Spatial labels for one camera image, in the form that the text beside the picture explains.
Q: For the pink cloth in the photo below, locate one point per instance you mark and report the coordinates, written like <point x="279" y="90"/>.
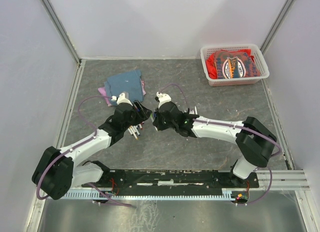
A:
<point x="102" y="91"/>

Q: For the white plastic basket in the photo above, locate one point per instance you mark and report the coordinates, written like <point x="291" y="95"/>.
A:
<point x="260" y="62"/>

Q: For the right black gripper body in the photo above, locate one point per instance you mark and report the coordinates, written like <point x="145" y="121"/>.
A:
<point x="166" y="125"/>

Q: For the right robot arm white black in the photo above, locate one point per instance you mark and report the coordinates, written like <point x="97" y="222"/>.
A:
<point x="255" y="142"/>

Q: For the blue cloth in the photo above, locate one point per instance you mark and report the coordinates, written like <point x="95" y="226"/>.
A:
<point x="129" y="82"/>

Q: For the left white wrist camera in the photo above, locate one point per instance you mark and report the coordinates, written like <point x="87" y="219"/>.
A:
<point x="122" y="98"/>

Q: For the aluminium rail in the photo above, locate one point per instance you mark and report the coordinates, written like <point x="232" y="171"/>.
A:
<point x="282" y="180"/>

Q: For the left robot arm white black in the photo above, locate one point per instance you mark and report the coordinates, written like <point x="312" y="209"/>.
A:
<point x="57" y="170"/>

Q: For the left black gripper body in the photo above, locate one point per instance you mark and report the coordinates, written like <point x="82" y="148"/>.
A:
<point x="136" y="117"/>

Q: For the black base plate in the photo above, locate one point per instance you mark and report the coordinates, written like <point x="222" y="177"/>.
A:
<point x="127" y="178"/>

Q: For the yellow cap marker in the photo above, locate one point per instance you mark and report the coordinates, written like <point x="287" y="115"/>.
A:
<point x="134" y="132"/>

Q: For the red printed cloth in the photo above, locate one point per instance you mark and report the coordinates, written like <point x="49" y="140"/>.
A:
<point x="224" y="64"/>

